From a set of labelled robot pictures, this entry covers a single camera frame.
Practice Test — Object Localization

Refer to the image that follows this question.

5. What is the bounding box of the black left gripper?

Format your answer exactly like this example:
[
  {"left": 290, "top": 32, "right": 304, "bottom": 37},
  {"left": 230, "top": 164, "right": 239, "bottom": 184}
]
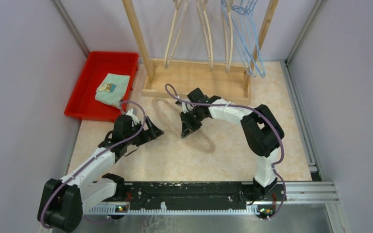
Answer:
[{"left": 124, "top": 116, "right": 163, "bottom": 146}]

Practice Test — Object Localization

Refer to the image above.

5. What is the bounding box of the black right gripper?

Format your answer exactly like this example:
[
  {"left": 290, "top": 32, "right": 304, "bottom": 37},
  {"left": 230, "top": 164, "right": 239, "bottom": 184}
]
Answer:
[{"left": 180, "top": 107, "right": 206, "bottom": 137}]

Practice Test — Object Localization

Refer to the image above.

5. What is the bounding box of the blue wire hanger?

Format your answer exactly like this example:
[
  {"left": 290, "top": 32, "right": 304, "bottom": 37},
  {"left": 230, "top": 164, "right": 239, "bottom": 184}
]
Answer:
[
  {"left": 233, "top": 0, "right": 259, "bottom": 77},
  {"left": 253, "top": 9, "right": 266, "bottom": 78},
  {"left": 221, "top": 3, "right": 254, "bottom": 76}
]

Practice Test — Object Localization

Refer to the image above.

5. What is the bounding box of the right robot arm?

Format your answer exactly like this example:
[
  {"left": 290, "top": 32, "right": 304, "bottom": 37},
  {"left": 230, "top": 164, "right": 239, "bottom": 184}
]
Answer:
[{"left": 177, "top": 88, "right": 285, "bottom": 200}]

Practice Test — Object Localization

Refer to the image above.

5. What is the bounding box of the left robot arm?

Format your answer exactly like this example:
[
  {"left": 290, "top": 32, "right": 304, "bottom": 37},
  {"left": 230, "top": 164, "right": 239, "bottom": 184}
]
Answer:
[{"left": 37, "top": 114, "right": 164, "bottom": 233}]

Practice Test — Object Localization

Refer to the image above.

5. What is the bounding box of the light green printed cloth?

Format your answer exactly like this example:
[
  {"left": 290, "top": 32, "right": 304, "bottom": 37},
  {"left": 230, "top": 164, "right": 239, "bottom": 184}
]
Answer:
[{"left": 95, "top": 73, "right": 130, "bottom": 108}]

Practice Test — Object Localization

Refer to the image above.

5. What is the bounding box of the red plastic bin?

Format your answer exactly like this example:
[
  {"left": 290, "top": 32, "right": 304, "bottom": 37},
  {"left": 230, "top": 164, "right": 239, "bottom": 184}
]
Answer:
[{"left": 64, "top": 51, "right": 138, "bottom": 122}]

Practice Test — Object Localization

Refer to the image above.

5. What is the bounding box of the wooden hanger rack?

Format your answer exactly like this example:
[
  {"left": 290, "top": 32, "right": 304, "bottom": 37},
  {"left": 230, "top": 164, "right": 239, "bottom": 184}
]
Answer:
[{"left": 123, "top": 0, "right": 278, "bottom": 104}]

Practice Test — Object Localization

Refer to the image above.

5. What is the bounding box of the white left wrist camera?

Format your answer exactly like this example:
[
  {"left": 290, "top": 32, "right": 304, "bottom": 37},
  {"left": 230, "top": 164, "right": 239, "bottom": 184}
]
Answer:
[{"left": 125, "top": 108, "right": 140, "bottom": 125}]

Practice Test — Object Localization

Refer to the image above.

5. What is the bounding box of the white slotted cable duct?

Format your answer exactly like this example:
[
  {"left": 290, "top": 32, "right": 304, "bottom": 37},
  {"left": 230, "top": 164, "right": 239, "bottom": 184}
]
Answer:
[{"left": 86, "top": 204, "right": 274, "bottom": 216}]

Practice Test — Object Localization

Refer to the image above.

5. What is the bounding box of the aluminium frame rail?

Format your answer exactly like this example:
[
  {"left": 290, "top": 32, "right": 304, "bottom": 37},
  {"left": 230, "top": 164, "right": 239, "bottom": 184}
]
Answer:
[{"left": 281, "top": 60, "right": 339, "bottom": 204}]

